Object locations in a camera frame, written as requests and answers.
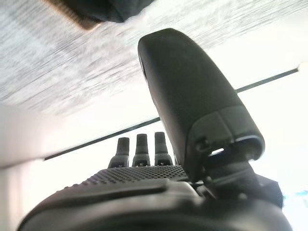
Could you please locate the black garment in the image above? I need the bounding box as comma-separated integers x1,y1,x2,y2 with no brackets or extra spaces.
79,0,154,24

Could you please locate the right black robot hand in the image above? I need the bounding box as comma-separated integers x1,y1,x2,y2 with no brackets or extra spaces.
18,28,293,231

